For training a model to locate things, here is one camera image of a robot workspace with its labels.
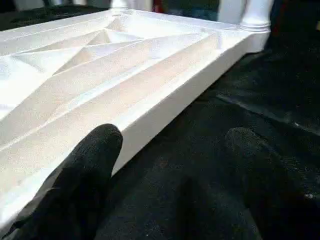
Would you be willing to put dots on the red bottle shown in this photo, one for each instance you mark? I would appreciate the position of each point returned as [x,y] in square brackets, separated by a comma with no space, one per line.
[157,5]

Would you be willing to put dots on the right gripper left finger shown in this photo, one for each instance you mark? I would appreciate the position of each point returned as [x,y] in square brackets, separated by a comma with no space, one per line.
[80,180]

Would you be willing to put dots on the white plastic table leg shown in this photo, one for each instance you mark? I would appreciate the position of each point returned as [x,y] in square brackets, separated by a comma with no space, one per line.
[120,3]
[256,12]

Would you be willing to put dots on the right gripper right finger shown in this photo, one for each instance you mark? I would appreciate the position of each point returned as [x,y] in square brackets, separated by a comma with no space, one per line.
[275,190]

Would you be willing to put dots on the white plastic table top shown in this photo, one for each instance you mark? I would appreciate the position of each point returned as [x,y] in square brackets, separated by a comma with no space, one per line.
[112,70]

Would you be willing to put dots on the black mat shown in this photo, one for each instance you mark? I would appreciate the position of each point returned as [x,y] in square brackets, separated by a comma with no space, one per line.
[237,125]

